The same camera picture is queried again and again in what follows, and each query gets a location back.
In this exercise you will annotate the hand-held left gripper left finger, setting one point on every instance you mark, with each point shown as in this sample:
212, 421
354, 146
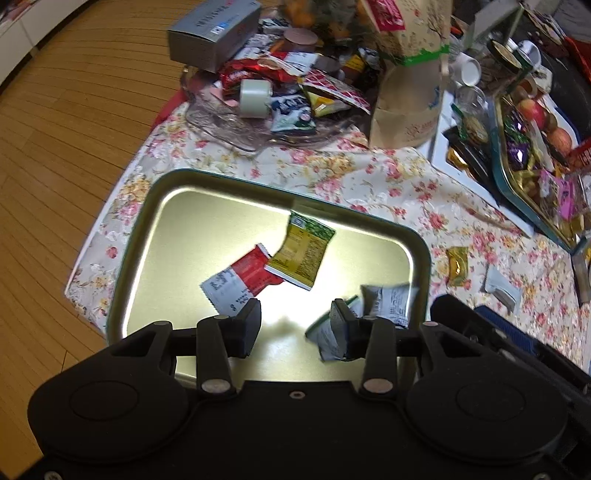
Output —
247, 327

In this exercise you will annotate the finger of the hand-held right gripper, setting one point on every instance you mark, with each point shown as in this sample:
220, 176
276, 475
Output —
503, 330

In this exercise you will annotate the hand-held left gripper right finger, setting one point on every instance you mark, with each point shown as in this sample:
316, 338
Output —
344, 327

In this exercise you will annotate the green and white snack packet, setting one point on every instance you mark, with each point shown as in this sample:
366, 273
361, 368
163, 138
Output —
323, 337

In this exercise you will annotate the red and white snack packet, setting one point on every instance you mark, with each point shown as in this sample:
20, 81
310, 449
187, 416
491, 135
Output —
240, 279

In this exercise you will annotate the green peas snack packet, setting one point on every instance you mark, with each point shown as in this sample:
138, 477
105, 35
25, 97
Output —
300, 251

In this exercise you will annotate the teal rimmed gold tin tray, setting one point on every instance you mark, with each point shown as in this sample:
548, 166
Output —
194, 240

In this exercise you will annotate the pale grey snack bar packet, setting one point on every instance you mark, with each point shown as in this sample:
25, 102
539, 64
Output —
503, 288

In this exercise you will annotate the gold candy wrapper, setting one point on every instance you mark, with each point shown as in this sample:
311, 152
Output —
457, 265

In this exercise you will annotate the teal tin of sweets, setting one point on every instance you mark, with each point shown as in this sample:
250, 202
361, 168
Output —
517, 203

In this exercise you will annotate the pink snack packet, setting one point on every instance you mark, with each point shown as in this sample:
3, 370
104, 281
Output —
561, 196

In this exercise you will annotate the white rectangular tray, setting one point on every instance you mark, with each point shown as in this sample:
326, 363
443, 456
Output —
466, 184

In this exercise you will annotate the floral tablecloth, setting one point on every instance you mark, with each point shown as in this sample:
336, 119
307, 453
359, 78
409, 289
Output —
392, 184

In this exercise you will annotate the pile of foil wrapped candies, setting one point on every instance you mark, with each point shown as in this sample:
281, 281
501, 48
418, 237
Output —
519, 147

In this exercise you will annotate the red apple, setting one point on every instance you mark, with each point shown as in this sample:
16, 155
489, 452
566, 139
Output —
531, 110
561, 143

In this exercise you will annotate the clear glass dish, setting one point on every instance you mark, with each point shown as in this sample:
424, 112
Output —
221, 127

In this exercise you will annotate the small clear cookie jar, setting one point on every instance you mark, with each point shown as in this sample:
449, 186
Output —
473, 115

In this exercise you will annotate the blue and white snack packet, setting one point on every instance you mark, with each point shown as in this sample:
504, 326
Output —
288, 113

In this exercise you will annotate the yellow snack packet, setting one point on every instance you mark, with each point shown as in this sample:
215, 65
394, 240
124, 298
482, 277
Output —
323, 104

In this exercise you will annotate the pale tape roll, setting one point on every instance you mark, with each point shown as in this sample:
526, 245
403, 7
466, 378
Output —
254, 99

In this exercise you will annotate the red checked snack packet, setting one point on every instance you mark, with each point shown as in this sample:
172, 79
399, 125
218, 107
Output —
337, 87

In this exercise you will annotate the brown paper bag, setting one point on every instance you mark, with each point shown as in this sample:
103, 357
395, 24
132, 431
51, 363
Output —
406, 92

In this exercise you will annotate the white cup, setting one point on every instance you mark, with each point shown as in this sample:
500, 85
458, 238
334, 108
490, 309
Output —
466, 69

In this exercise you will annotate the grey cardboard box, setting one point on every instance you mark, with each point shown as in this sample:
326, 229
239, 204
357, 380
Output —
212, 32

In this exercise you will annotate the red packet on paper bag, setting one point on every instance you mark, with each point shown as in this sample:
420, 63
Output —
385, 14

